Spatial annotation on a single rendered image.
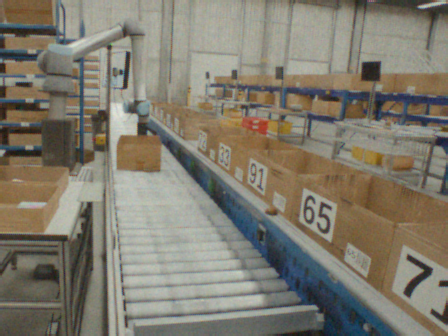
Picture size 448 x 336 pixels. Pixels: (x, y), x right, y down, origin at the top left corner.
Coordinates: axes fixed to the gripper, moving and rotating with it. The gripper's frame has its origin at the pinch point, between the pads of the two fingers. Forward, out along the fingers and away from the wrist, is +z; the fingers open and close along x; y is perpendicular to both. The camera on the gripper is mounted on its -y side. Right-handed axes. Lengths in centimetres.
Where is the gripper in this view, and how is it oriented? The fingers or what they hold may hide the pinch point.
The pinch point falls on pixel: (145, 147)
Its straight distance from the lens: 262.4
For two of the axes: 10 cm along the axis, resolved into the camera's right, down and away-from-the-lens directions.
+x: 1.5, 2.2, -9.6
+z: -0.4, 9.8, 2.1
